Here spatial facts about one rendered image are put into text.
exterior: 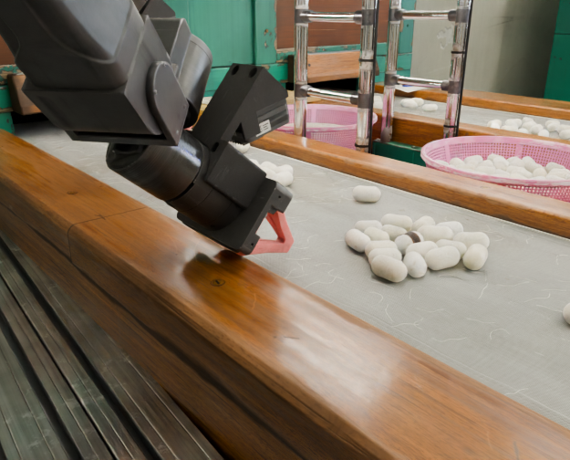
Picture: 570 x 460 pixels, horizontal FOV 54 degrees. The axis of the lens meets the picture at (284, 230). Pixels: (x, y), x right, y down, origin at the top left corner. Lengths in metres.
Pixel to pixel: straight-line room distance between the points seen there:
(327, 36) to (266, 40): 0.22
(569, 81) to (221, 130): 3.11
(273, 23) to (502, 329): 1.13
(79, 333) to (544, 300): 0.44
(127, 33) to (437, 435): 0.28
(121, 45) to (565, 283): 0.43
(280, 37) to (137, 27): 1.17
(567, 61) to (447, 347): 3.11
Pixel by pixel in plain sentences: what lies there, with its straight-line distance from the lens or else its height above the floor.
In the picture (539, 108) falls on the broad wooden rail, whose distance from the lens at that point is 1.43.
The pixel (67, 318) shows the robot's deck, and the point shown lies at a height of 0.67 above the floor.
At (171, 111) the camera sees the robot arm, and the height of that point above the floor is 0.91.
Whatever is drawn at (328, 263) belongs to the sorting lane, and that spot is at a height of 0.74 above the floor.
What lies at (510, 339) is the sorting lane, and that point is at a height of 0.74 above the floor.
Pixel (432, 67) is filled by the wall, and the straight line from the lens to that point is 3.21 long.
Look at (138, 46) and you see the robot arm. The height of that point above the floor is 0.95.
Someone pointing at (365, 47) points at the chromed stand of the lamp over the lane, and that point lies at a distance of 0.88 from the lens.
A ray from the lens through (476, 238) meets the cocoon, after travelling 0.60.
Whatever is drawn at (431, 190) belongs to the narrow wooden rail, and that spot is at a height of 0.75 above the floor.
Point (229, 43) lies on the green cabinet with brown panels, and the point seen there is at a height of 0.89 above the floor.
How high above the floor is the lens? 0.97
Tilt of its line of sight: 22 degrees down
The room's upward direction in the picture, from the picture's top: straight up
